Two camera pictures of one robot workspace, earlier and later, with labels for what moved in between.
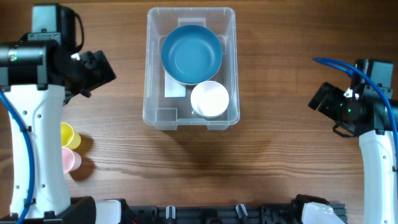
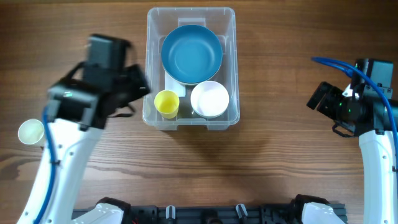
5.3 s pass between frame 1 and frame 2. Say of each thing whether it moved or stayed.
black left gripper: moved
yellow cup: moved
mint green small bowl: stayed
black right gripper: stayed
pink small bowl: stayed
